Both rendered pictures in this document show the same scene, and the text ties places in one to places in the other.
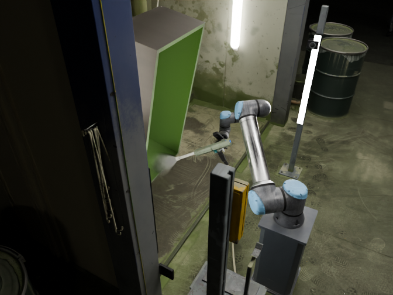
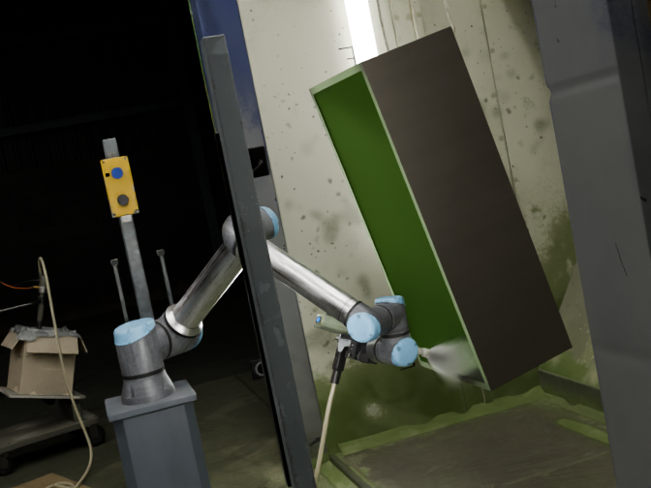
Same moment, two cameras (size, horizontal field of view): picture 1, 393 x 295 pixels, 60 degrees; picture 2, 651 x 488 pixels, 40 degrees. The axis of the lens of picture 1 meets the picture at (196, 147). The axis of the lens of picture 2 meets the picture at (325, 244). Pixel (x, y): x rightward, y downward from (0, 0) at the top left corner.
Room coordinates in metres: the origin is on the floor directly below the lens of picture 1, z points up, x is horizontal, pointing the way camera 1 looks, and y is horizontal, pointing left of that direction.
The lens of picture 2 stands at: (4.27, -2.25, 1.30)
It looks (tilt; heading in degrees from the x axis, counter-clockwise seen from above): 4 degrees down; 136
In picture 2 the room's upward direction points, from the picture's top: 11 degrees counter-clockwise
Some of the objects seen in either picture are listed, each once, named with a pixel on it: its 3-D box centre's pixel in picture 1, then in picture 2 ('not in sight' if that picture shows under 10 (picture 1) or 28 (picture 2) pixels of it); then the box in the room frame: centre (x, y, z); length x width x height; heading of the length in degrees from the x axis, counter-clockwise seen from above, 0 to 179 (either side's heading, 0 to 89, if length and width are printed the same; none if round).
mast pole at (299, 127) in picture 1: (304, 101); (285, 396); (2.73, -0.98, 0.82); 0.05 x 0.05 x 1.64; 61
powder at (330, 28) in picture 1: (331, 29); not in sight; (4.70, -1.84, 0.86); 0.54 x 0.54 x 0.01
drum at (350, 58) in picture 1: (334, 78); not in sight; (4.05, -1.77, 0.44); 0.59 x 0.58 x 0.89; 166
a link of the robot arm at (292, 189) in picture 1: (292, 196); (139, 345); (1.51, -0.58, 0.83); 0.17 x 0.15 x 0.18; 101
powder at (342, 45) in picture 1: (342, 45); not in sight; (4.06, -1.77, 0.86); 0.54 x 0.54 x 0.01
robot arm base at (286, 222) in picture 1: (289, 212); (145, 383); (1.51, -0.59, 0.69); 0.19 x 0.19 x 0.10
